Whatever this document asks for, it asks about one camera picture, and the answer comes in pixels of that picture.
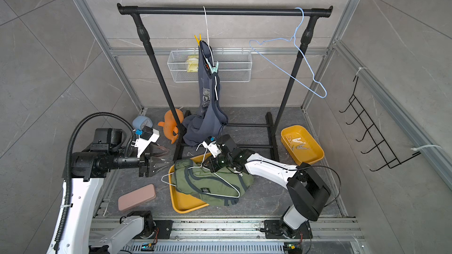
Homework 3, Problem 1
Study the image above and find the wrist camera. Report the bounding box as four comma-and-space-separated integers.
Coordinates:
134, 126, 160, 158
202, 136, 221, 158

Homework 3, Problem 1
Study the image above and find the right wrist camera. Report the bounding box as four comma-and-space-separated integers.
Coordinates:
202, 136, 221, 158

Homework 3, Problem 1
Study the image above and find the metal base rail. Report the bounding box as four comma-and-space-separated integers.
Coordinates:
89, 216, 364, 254

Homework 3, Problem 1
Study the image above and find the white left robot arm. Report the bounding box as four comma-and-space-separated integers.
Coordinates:
47, 112, 169, 254

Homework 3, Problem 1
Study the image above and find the orange plush toy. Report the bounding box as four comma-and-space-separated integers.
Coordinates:
158, 110, 180, 144

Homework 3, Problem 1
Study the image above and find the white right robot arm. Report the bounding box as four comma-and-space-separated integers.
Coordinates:
201, 135, 331, 238

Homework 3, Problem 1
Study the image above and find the light blue wire hanger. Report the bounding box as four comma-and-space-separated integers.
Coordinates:
248, 6, 328, 99

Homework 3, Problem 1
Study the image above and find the dark grey tank top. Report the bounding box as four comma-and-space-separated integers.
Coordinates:
182, 41, 228, 147

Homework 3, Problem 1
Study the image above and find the small yellow plastic tray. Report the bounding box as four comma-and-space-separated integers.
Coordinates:
281, 125, 324, 165

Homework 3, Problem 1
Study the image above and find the yellow item in basket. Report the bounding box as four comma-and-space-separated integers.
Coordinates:
186, 55, 199, 73

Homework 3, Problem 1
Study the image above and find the black wire wall rack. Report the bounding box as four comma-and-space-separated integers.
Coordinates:
339, 76, 421, 172

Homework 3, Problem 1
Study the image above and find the plain green tank top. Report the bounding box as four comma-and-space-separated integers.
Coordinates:
170, 158, 255, 207

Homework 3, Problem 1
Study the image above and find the white wire basket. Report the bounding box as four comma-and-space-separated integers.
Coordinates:
167, 49, 253, 83

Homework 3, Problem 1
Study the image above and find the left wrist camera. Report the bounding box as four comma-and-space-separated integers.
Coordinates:
134, 126, 160, 158

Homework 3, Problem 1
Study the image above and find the pink rectangular case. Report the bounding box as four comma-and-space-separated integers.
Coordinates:
118, 184, 157, 212

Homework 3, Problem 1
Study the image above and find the black clothes rack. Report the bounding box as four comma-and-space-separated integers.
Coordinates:
117, 2, 334, 163

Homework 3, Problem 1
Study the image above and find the large yellow plastic tray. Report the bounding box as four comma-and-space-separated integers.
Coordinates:
168, 153, 244, 215

